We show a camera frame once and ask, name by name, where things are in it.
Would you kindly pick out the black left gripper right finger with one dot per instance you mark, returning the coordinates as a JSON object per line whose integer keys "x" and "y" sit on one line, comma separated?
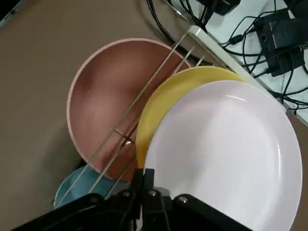
{"x": 168, "y": 216}

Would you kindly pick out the pink plate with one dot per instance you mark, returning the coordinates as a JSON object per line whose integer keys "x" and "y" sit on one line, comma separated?
{"x": 216, "y": 156}

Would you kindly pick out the yellow plate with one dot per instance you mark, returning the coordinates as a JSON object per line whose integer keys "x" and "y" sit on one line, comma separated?
{"x": 154, "y": 115}

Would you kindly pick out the black power adapter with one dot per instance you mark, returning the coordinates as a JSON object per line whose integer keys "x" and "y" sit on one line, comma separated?
{"x": 281, "y": 36}

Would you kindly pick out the black electronic box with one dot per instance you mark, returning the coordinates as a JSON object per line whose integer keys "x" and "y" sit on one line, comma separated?
{"x": 223, "y": 6}

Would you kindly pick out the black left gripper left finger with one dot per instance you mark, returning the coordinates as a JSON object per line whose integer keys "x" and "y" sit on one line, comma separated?
{"x": 115, "y": 211}

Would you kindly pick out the blue bowl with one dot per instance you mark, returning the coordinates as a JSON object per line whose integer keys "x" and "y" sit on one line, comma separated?
{"x": 69, "y": 187}

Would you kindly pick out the salmon pink bowl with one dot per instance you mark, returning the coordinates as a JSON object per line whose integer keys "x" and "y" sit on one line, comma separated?
{"x": 108, "y": 96}

